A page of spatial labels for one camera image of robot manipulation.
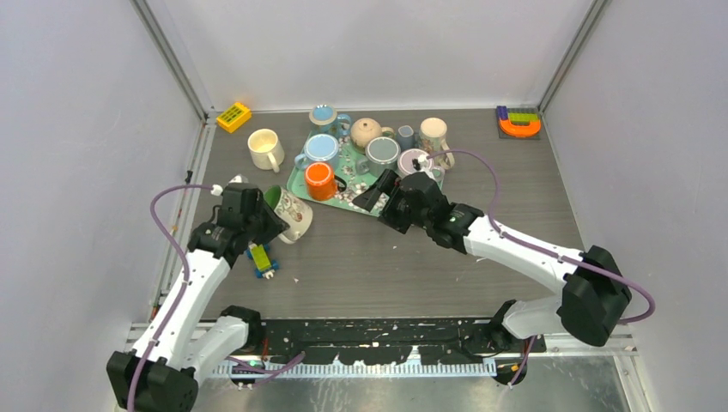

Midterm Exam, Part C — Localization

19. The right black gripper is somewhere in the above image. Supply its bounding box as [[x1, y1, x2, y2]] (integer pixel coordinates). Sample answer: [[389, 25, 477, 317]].
[[353, 169, 431, 235]]

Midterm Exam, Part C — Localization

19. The cream floral mug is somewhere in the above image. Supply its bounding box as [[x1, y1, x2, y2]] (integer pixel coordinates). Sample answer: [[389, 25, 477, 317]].
[[264, 185, 313, 245]]

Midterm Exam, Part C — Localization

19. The cream plain mug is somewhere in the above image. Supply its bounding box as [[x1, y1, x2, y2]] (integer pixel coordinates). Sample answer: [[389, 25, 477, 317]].
[[247, 129, 285, 173]]

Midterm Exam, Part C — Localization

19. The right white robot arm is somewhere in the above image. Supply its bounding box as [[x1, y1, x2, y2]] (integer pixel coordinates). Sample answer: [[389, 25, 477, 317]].
[[353, 171, 632, 353]]

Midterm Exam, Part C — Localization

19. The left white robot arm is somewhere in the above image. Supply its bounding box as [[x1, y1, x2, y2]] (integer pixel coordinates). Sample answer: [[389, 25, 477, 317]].
[[106, 175, 289, 411]]

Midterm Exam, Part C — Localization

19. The orange mug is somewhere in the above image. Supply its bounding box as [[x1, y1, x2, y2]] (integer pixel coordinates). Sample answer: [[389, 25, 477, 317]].
[[304, 161, 348, 202]]

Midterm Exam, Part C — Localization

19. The grey mug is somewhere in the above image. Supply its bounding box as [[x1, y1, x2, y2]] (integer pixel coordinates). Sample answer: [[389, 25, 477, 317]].
[[355, 136, 401, 179]]

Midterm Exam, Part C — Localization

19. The lilac mug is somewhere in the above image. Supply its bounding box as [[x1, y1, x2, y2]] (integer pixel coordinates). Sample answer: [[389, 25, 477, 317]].
[[397, 148, 445, 184]]

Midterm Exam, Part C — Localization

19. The light blue mug on tray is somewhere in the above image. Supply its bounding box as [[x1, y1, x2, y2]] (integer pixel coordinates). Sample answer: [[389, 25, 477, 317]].
[[294, 133, 340, 170]]

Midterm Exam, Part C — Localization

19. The blue mug behind tray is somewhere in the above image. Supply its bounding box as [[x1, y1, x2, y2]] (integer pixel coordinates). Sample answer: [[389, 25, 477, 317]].
[[308, 104, 352, 138]]

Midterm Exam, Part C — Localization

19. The tall floral mug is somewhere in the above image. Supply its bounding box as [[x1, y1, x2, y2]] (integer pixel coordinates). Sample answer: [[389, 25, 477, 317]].
[[419, 118, 455, 171]]

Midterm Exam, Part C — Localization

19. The green floral tray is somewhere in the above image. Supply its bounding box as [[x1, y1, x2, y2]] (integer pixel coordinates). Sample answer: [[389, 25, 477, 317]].
[[286, 133, 445, 218]]

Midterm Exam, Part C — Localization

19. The toy brick car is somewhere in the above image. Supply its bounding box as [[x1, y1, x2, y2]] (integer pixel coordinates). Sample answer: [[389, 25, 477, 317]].
[[246, 244, 279, 280]]

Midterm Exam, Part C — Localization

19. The beige teapot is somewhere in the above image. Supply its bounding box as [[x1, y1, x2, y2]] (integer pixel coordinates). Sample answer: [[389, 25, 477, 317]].
[[349, 118, 396, 153]]

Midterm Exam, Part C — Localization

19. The small blue-grey cup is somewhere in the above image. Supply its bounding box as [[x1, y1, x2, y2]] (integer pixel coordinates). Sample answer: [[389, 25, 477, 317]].
[[395, 125, 416, 152]]

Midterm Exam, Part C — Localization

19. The yellow toy block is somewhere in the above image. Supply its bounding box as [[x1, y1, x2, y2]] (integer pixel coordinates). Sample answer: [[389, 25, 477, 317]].
[[216, 102, 252, 133]]

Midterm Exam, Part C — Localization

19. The orange and green toy stack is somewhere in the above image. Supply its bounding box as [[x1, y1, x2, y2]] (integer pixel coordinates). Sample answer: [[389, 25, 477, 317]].
[[495, 106, 542, 140]]

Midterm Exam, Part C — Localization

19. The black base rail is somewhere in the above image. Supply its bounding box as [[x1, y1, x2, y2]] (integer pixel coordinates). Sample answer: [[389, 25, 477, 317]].
[[233, 317, 528, 366]]

